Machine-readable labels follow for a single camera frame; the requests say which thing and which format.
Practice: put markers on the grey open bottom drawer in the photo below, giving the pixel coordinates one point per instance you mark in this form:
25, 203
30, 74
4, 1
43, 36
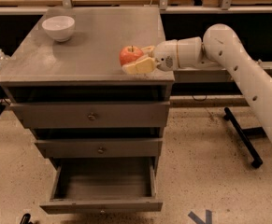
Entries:
103, 185

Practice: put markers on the grey middle drawer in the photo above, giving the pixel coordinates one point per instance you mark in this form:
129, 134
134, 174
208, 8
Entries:
99, 148

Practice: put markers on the grey top drawer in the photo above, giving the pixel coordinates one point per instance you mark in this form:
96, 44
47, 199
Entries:
91, 114

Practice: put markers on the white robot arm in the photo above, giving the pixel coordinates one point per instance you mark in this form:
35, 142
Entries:
204, 180

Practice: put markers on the white ceramic bowl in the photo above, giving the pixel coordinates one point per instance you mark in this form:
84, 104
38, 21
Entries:
59, 28

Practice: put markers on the red apple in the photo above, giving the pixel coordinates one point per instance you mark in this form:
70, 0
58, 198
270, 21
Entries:
130, 54

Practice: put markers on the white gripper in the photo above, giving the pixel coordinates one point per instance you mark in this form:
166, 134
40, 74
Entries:
165, 55

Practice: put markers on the black stand base bar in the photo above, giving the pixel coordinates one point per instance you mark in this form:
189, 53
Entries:
244, 135

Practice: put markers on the grey drawer cabinet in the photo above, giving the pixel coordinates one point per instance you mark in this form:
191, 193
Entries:
86, 68

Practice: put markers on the clear pump bottle left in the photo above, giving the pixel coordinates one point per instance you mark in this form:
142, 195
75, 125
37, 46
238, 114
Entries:
3, 58

